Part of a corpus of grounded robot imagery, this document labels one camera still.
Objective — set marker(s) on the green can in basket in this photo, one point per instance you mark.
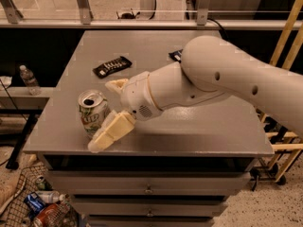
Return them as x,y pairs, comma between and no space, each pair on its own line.
41,183

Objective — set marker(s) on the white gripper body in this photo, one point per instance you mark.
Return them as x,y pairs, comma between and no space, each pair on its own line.
137,94

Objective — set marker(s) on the green white 7up can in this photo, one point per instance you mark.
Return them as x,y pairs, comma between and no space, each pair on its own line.
93,108

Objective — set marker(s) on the wire mesh basket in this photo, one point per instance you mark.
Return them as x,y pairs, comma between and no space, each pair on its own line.
18,214

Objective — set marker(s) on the black candy bar wrapper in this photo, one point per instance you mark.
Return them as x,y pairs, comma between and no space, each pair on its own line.
110,67

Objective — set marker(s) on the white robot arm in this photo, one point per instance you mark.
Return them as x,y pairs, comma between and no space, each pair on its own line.
211,69

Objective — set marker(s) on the grey drawer cabinet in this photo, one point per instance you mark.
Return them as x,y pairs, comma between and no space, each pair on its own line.
176,170

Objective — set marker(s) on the red soda can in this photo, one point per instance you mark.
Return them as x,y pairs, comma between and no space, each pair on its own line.
51,216

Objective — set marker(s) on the plastic bottle in basket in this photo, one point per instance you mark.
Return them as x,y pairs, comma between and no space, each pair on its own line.
50,196

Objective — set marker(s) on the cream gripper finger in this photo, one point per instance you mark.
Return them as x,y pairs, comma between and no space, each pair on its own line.
115,126
116,86

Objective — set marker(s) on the grey side bench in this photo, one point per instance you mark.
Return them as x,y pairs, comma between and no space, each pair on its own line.
18,100

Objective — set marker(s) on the wooden frame cart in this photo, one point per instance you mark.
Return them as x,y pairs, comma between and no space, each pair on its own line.
284,154

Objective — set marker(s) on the clear plastic water bottle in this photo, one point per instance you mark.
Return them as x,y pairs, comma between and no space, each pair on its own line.
29,80

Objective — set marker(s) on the blue candy bar wrapper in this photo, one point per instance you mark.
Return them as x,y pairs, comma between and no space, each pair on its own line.
176,55

